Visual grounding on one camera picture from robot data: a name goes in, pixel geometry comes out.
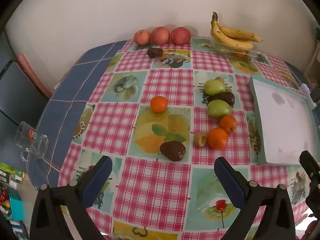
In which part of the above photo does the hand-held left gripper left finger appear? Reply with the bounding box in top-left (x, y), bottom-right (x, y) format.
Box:
top-left (29, 156), bottom-right (113, 240)

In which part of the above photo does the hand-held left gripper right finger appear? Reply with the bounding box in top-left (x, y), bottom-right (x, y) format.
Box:
top-left (214, 156), bottom-right (297, 240)

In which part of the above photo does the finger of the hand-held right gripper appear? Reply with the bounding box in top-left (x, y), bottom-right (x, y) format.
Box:
top-left (299, 151), bottom-right (320, 212)

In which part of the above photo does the orange mandarin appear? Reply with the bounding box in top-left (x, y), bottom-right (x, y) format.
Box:
top-left (219, 115), bottom-right (237, 133)
top-left (150, 96), bottom-right (168, 113)
top-left (207, 127), bottom-right (228, 150)

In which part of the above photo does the white tray with teal rim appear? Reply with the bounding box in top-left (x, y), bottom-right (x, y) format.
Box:
top-left (249, 75), bottom-right (320, 165)

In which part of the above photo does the dark brown avocado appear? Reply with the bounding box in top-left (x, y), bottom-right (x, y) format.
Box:
top-left (159, 141), bottom-right (187, 162)
top-left (147, 47), bottom-right (164, 59)
top-left (207, 92), bottom-right (235, 107)

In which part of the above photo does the green mango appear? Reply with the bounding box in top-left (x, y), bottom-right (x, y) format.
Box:
top-left (207, 100), bottom-right (233, 117)
top-left (204, 79), bottom-right (226, 96)

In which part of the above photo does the small halved yellowish fruit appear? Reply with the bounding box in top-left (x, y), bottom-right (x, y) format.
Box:
top-left (194, 132), bottom-right (208, 147)

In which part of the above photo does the clear glass mug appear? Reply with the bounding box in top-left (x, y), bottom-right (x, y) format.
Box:
top-left (15, 121), bottom-right (49, 163)

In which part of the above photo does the teal box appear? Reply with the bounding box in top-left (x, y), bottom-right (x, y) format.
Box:
top-left (9, 192), bottom-right (25, 221)

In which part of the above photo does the pink checkered printed tablecloth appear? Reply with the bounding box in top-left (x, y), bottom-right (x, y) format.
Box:
top-left (57, 37), bottom-right (315, 240)

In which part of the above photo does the reddish board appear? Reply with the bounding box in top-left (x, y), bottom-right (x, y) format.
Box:
top-left (15, 53), bottom-right (52, 98)

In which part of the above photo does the clear plastic container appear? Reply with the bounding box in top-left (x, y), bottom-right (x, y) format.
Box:
top-left (212, 39), bottom-right (263, 58)

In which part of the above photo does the yellow banana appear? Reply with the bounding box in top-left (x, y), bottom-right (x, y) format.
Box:
top-left (210, 12), bottom-right (255, 51)
top-left (217, 26), bottom-right (263, 42)

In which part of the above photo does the red apple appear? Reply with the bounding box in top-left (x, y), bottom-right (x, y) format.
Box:
top-left (134, 29), bottom-right (151, 45)
top-left (151, 27), bottom-right (170, 45)
top-left (170, 27), bottom-right (192, 45)

